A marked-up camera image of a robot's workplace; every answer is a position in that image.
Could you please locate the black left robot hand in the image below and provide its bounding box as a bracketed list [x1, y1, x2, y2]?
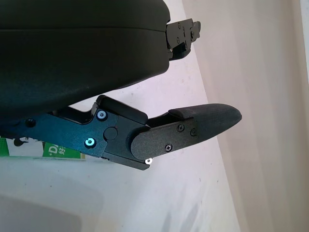
[0, 0, 243, 173]

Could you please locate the green white toothpaste box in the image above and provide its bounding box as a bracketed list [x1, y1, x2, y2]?
[0, 135, 87, 160]

